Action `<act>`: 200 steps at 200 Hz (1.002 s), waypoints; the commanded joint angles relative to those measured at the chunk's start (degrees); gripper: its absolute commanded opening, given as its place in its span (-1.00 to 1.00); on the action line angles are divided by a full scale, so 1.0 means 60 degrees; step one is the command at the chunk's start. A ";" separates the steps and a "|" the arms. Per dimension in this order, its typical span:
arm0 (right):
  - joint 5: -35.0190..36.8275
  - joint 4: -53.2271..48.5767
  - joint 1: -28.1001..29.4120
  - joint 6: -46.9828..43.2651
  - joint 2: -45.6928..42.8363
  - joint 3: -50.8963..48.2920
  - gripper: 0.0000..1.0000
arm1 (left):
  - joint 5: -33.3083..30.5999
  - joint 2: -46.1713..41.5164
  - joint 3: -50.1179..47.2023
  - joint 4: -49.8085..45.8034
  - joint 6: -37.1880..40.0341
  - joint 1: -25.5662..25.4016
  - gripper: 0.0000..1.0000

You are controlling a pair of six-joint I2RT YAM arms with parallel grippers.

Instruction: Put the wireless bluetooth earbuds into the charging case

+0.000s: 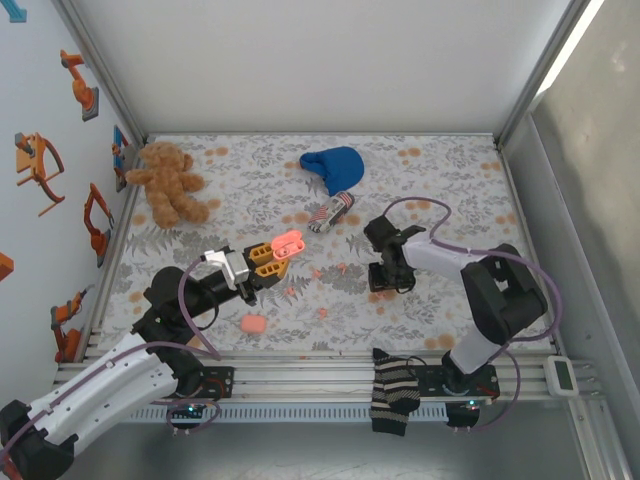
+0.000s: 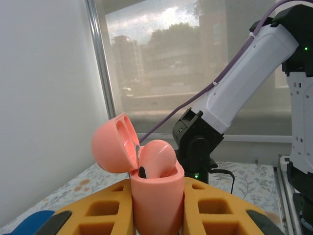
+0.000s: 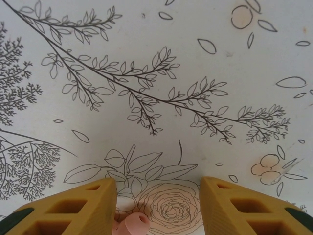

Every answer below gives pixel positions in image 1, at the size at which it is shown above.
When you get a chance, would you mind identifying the pink earbud charging case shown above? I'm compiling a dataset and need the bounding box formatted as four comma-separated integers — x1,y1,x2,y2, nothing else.
271,228,307,261
239,313,267,335

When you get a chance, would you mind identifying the aluminium frame post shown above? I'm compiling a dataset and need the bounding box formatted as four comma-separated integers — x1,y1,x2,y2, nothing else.
493,0,609,150
52,0,150,146

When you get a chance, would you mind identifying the brown teddy bear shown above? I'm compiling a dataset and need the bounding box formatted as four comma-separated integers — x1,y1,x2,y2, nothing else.
124,142,210,230

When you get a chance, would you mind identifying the aluminium table edge rail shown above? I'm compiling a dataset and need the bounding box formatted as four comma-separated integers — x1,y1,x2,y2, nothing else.
49,349,606,404

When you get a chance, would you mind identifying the white digital timer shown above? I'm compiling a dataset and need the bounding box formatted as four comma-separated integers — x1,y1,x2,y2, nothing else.
544,354,577,400

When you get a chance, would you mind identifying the black beige striped sock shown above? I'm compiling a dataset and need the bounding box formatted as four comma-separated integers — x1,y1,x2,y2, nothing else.
369,348,422,438

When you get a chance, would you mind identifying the white slotted cable duct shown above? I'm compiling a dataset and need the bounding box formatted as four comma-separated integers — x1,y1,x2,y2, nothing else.
119,403,449,424

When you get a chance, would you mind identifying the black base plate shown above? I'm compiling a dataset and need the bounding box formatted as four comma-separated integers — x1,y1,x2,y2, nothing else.
407,363,501,400
143,366,236,400

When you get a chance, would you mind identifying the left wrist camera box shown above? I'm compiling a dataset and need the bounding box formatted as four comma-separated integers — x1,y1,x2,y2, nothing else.
201,248,251,291

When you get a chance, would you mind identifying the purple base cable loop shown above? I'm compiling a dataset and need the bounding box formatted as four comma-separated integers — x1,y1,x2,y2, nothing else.
446,349,524,434
166,397,224,435

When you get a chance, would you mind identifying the blue fabric cap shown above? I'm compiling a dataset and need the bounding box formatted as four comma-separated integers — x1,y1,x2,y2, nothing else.
298,147,366,197

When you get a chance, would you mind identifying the blue orange wall sticker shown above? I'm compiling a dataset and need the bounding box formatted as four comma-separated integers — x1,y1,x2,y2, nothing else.
112,124,132,194

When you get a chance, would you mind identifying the orange claw machine sticker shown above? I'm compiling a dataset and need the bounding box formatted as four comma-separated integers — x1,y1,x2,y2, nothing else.
13,132,67,217

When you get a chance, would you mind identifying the thin aluminium mat rail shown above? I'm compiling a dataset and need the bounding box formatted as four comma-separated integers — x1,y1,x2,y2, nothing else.
144,130,501,139

